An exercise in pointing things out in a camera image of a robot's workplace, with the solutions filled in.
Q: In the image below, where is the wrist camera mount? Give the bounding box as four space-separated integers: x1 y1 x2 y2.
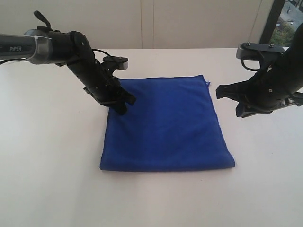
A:
236 42 285 72
102 56 128 70

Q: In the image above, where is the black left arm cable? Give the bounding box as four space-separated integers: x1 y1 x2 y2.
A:
0 10 119 69

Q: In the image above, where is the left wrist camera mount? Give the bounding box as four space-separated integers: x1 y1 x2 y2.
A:
102 56 128 70

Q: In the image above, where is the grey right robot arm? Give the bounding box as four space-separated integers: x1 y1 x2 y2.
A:
216 26 303 118

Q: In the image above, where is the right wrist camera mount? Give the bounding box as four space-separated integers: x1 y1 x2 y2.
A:
236 42 285 72

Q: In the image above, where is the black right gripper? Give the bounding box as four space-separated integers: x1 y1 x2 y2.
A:
215 54 303 118

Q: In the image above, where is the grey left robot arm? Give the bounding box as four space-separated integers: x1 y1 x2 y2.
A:
0 29 136 115

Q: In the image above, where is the blue microfiber cloth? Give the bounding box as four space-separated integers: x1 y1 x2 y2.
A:
100 75 235 172

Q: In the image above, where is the black window frame post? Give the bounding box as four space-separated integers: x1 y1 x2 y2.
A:
259 0 285 44

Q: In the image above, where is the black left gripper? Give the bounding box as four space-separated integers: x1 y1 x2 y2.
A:
68 59 136 115

